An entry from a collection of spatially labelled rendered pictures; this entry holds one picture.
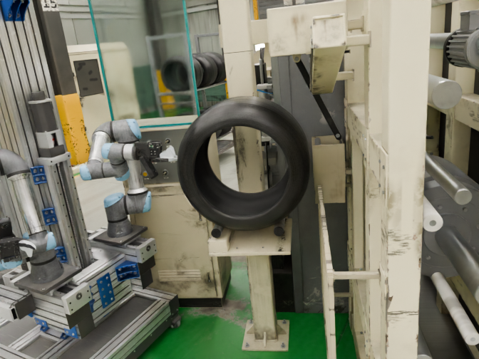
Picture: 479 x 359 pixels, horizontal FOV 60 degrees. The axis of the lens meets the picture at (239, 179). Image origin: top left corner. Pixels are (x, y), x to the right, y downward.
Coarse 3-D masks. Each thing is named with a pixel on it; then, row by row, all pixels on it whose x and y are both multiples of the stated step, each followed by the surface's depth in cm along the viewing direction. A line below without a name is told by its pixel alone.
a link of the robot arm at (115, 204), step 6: (120, 192) 237; (108, 198) 232; (114, 198) 230; (120, 198) 232; (108, 204) 230; (114, 204) 230; (120, 204) 231; (126, 204) 231; (108, 210) 231; (114, 210) 231; (120, 210) 232; (126, 210) 232; (108, 216) 233; (114, 216) 232; (120, 216) 233; (126, 216) 237
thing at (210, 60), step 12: (204, 36) 640; (204, 60) 576; (216, 60) 609; (204, 72) 579; (216, 72) 592; (204, 84) 587; (216, 84) 620; (204, 96) 674; (204, 108) 649; (216, 132) 605; (228, 132) 664; (228, 144) 658
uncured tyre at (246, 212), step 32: (192, 128) 171; (256, 128) 164; (288, 128) 165; (192, 160) 172; (288, 160) 166; (192, 192) 177; (224, 192) 205; (256, 192) 205; (288, 192) 171; (224, 224) 181; (256, 224) 178
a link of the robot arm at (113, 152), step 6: (108, 144) 188; (114, 144) 188; (120, 144) 188; (102, 150) 187; (108, 150) 186; (114, 150) 186; (120, 150) 186; (102, 156) 188; (108, 156) 187; (114, 156) 187; (120, 156) 186; (114, 162) 189; (120, 162) 190
